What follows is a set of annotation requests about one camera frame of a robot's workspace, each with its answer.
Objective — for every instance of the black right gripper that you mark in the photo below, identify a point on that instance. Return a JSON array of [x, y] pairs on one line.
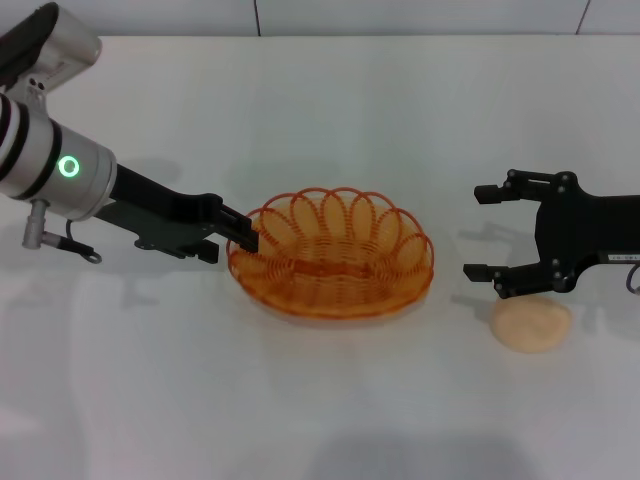
[[575, 225]]

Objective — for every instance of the round pale orange bun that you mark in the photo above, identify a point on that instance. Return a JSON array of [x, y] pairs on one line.
[[531, 325]]

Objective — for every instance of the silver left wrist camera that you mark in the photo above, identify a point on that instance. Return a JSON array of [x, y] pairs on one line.
[[65, 47]]

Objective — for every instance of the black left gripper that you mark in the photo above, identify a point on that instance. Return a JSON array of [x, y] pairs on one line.
[[150, 210]]

